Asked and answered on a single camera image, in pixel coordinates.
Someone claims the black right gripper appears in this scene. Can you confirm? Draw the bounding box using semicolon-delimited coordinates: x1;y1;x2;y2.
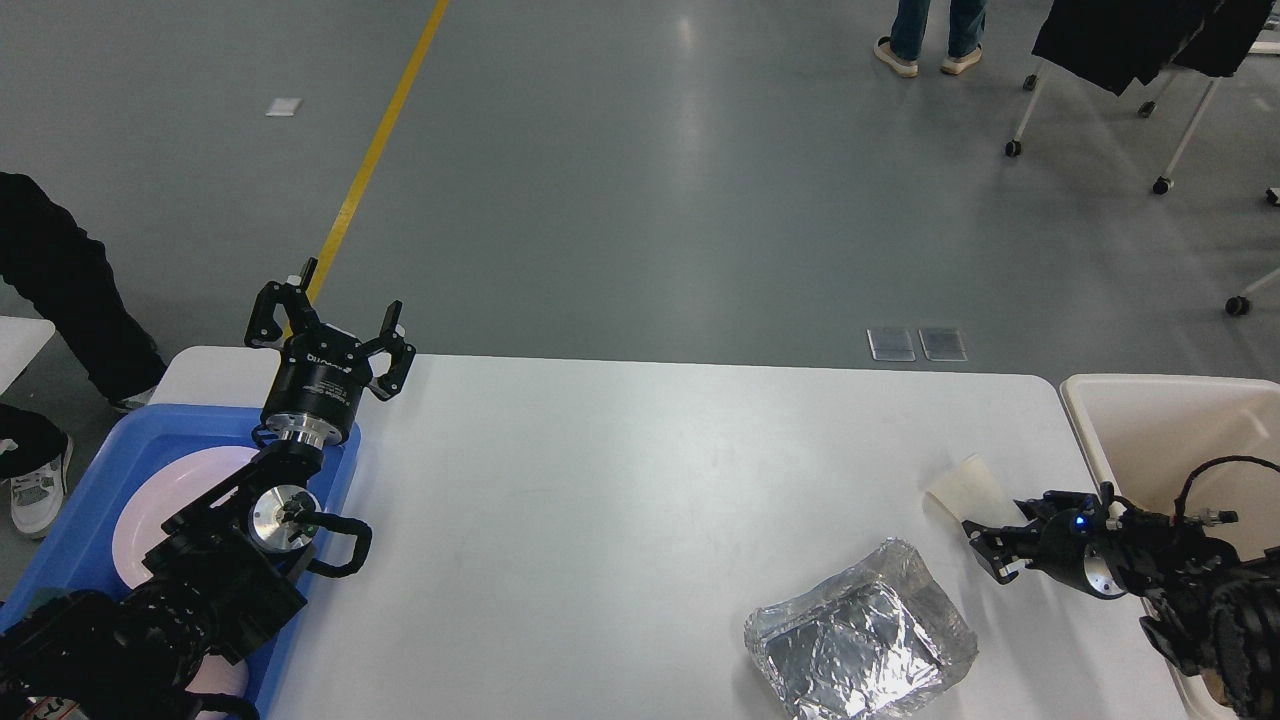
963;489;1126;600

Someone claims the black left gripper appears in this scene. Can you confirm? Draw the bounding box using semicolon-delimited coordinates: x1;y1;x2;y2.
244;258;416;445

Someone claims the white paper cup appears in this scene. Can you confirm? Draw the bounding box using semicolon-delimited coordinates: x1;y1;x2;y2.
925;454;1029;528

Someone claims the aluminium foil tray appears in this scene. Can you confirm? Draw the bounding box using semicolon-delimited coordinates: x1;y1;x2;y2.
744;538;979;719

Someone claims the pink plate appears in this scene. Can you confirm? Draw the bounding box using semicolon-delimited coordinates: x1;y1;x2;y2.
110;446;256;589

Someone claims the pink mug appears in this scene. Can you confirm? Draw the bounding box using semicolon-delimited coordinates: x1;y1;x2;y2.
186;653;250;700

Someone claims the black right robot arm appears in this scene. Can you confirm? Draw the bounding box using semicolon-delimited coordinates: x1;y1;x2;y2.
961;456;1279;719

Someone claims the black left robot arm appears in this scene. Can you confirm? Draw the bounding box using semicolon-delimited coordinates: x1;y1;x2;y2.
3;259;416;719

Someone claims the beige plastic bin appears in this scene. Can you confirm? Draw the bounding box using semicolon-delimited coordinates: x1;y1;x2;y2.
1059;374;1280;720

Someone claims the right clear floor plate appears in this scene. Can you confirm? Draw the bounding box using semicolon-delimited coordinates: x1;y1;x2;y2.
918;327;968;363

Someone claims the clear floor plate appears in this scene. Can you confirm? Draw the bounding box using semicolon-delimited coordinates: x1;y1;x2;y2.
867;327;916;363
918;327;968;363

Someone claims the left clear floor plate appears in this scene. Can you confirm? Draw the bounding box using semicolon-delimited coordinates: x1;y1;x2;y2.
867;327;916;363

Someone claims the white caster leg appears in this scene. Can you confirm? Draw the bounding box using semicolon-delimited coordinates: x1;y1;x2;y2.
1224;268;1280;316

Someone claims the white side table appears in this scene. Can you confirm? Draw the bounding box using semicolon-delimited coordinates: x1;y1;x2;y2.
1;315;56;393

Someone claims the blue plastic tray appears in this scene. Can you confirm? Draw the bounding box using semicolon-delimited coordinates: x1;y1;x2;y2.
1;404;362;719

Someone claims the person in blue jeans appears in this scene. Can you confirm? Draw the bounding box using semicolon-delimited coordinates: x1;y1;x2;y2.
873;0;988;79

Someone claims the rack with black clothes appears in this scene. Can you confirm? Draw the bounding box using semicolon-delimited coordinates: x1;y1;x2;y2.
1004;1;1277;196

